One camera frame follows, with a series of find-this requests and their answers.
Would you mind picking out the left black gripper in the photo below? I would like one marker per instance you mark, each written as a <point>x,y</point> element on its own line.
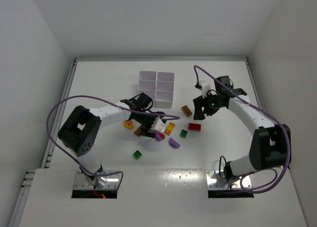
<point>149,127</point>

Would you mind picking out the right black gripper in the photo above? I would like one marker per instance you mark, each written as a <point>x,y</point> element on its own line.
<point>202,106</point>

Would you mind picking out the purple arch lego with red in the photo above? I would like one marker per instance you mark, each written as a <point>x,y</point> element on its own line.
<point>159,136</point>

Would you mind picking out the brown lego plate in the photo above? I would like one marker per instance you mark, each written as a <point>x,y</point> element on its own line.
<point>138,132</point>
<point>186,111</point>

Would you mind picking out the yellow lego brick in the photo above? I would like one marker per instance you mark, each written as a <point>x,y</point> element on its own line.
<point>169,129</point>

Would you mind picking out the orange printed round lego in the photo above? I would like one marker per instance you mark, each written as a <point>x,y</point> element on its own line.
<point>128,124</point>

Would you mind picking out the red rectangular lego brick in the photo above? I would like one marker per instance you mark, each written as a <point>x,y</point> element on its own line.
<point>194,127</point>

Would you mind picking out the dark green square lego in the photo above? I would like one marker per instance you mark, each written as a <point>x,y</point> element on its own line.
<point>183,133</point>

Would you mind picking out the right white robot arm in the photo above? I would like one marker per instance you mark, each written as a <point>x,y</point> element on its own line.
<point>269,143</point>

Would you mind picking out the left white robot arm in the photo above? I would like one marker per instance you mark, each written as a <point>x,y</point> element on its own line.
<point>79,131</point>

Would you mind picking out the white six-compartment container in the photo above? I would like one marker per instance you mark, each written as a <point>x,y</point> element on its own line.
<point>159,86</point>

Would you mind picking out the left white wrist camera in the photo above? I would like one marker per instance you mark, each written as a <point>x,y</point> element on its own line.
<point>158,125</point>

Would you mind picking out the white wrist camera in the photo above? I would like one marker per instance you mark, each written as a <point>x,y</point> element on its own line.
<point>204,87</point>
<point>158,125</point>

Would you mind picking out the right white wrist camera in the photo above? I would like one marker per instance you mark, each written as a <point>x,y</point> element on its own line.
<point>204,87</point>

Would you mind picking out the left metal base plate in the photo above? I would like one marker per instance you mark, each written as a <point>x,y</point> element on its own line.
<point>109,181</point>

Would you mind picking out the metal base plate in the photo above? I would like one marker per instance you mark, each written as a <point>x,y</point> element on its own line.
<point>109,181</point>
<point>216,183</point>

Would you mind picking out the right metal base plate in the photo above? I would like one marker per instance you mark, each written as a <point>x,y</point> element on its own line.
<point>216,183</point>

